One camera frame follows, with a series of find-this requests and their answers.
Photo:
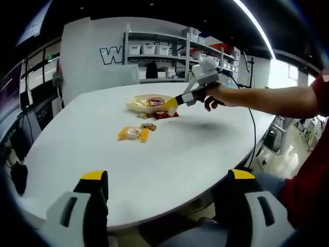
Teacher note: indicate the white partition with lettering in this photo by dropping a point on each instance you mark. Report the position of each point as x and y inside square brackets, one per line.
[82, 56]

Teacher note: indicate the grey metal shelving rack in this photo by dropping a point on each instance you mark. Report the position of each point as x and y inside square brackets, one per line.
[154, 56]
[203, 45]

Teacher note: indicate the black framed glass partition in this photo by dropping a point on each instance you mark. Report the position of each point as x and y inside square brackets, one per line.
[38, 64]

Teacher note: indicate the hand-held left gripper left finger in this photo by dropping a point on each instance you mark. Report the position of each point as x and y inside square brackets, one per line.
[55, 231]

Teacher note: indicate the black bag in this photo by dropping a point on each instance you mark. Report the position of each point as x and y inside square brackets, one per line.
[151, 70]

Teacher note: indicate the hanging grey red bag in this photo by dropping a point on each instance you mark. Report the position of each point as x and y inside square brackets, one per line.
[57, 76]

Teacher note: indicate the long red snack food bar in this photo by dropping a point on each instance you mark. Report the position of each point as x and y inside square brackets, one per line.
[164, 115]

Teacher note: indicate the person in red shirt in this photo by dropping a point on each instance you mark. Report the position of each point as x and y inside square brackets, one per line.
[306, 198]

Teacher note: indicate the monitor with purple screen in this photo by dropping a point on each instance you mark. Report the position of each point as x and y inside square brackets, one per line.
[10, 85]

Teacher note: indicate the crumpled blue white cloth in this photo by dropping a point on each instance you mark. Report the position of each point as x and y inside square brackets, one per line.
[227, 84]

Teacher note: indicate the small gold food candy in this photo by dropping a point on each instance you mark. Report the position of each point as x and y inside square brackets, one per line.
[148, 126]

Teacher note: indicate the small black pouch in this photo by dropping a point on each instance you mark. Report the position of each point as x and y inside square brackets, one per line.
[19, 178]

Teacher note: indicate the row of white bins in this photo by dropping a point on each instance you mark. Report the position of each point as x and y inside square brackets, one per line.
[227, 64]

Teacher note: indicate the ceiling light strip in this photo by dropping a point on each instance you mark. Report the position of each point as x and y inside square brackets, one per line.
[257, 25]

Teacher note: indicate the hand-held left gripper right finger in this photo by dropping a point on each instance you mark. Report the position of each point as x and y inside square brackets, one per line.
[280, 225]

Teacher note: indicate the lidded white storage bin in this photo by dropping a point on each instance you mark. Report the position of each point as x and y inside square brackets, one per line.
[134, 50]
[149, 49]
[163, 50]

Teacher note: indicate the yellow snack food packet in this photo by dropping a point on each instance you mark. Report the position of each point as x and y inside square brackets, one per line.
[138, 103]
[132, 133]

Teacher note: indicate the person's right hand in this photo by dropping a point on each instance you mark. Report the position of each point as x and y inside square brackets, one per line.
[223, 96]

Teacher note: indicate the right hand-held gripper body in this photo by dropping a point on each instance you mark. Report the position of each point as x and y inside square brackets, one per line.
[205, 73]

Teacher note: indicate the dark grey counter desk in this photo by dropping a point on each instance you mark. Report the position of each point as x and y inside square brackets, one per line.
[43, 115]

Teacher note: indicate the beige paper food container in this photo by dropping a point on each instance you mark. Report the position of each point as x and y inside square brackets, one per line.
[138, 110]

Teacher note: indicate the large hanging display screen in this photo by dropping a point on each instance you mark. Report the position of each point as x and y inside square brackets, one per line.
[30, 25]

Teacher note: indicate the black tripod stand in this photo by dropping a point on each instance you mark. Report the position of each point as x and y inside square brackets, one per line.
[249, 69]

